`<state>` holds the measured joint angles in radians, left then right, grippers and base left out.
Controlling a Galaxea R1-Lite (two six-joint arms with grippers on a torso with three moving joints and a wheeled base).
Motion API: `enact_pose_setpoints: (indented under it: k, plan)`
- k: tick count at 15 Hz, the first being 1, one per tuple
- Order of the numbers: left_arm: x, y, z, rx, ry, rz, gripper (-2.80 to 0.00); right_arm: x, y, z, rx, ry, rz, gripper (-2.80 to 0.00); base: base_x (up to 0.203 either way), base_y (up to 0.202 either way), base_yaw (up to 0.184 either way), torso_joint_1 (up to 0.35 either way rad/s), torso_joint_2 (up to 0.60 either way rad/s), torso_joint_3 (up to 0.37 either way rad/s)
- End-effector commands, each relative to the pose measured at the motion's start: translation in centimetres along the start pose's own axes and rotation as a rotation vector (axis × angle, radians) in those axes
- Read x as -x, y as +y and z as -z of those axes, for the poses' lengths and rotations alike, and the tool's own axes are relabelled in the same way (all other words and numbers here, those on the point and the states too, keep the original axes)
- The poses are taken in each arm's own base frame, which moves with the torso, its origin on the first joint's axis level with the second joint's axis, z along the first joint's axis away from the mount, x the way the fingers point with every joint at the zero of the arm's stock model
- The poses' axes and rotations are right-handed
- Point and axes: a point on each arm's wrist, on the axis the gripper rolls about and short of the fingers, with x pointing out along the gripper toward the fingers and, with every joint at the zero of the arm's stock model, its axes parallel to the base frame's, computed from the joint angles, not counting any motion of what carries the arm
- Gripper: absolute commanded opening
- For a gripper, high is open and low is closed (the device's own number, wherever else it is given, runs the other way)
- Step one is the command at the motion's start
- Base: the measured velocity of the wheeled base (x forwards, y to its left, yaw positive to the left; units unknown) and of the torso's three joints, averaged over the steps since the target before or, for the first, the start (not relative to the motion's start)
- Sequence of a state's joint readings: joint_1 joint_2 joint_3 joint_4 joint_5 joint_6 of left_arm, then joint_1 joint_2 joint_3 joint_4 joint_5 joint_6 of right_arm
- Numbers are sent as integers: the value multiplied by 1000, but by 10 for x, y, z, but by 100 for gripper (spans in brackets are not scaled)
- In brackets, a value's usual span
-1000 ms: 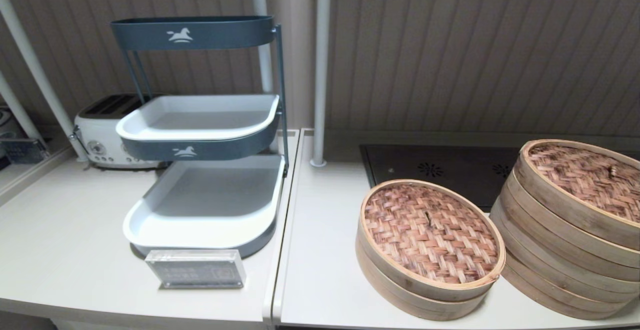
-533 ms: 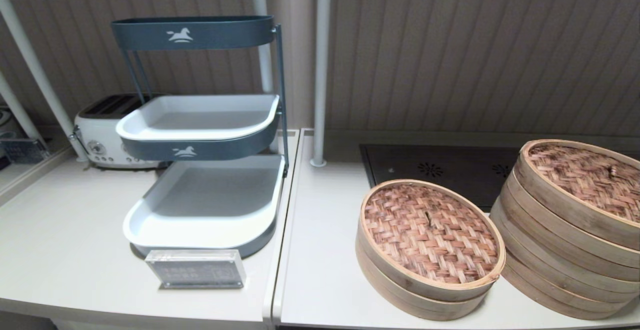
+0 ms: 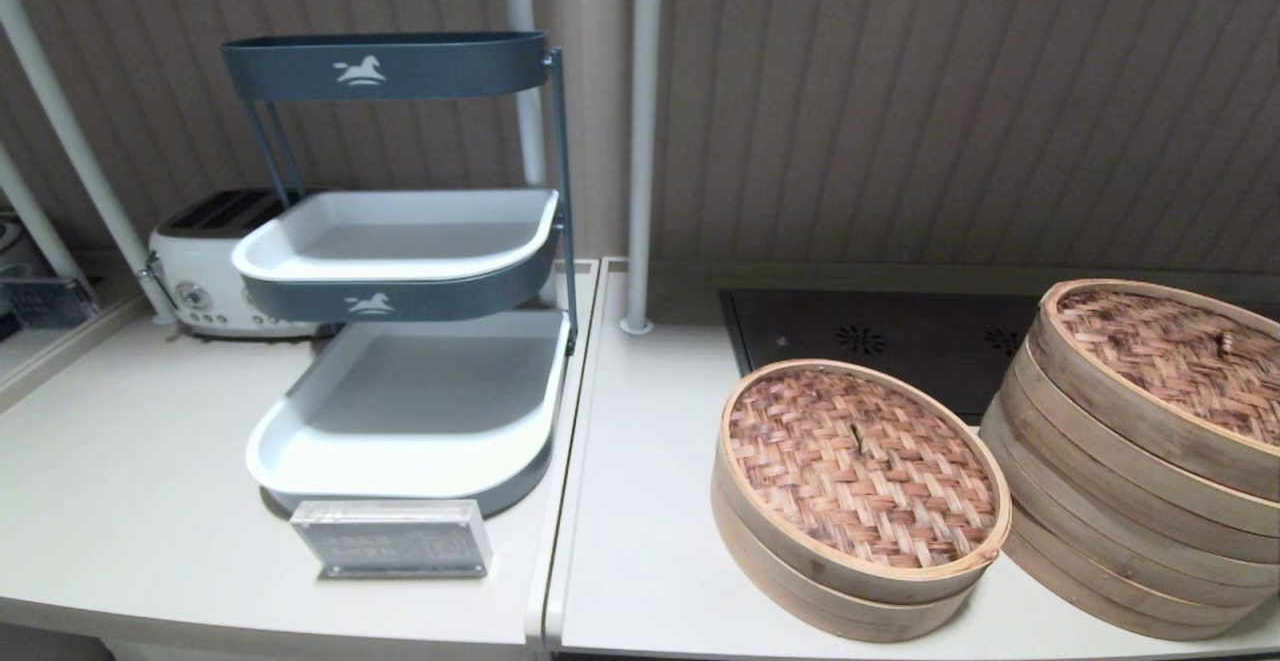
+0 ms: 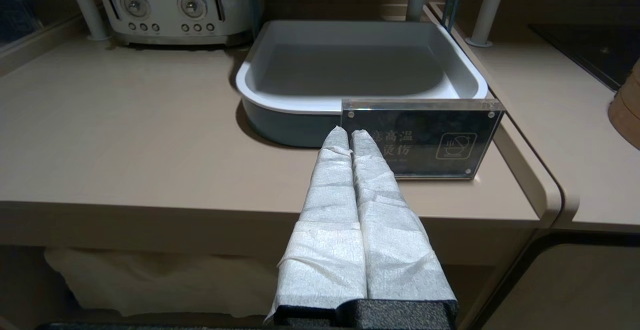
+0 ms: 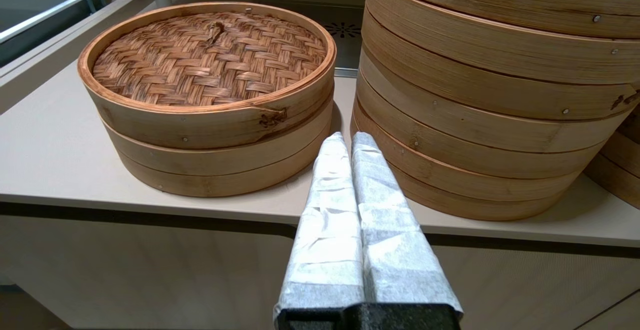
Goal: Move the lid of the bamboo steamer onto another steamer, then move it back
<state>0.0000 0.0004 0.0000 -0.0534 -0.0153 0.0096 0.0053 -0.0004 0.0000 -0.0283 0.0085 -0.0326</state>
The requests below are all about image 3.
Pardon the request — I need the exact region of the small woven bamboo steamer lid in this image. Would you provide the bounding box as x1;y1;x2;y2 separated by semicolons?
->
715;358;1013;605

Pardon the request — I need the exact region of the small bamboo steamer basket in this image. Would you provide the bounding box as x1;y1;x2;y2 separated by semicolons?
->
710;461;986;643

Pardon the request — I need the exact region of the large bamboo steamer basket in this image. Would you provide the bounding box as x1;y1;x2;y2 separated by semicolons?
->
1005;346;1280;567
988;391;1280;607
980;421;1271;642

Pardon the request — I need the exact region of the white metal pole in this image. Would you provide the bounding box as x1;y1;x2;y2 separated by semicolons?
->
0;141;93;287
620;0;665;335
0;0;179;327

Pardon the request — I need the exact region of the black induction cooktop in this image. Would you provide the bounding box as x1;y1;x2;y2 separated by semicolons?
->
718;288;1280;424

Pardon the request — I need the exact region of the white tray with blue base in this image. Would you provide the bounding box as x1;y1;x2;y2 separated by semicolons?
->
246;311;571;519

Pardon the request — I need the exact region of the white tray with horse logo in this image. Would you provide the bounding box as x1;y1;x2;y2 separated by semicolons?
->
232;189;561;325

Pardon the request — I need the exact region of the dark blue horse-logo shelf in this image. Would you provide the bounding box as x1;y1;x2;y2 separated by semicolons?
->
222;33;551;104

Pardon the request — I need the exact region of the clear acrylic warning sign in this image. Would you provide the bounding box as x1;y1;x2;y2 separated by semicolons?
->
291;499;493;580

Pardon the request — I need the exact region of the white retro toaster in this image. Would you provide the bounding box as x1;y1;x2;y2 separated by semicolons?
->
148;188;331;340

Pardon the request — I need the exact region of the grey patterned box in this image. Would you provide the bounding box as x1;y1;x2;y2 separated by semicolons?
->
0;276;98;330

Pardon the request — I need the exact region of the dark blue metal rack frame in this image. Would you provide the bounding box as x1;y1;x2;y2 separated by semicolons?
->
245;46;581;357

